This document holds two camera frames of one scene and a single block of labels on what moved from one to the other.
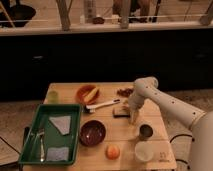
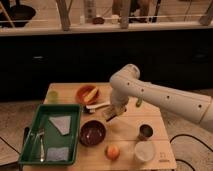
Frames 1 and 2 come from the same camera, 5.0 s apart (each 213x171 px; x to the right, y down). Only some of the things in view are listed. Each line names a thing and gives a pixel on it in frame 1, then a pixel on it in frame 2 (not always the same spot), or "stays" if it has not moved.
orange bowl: [83, 91] stays
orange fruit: [112, 152] stays
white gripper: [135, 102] → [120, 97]
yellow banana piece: [91, 95] stays
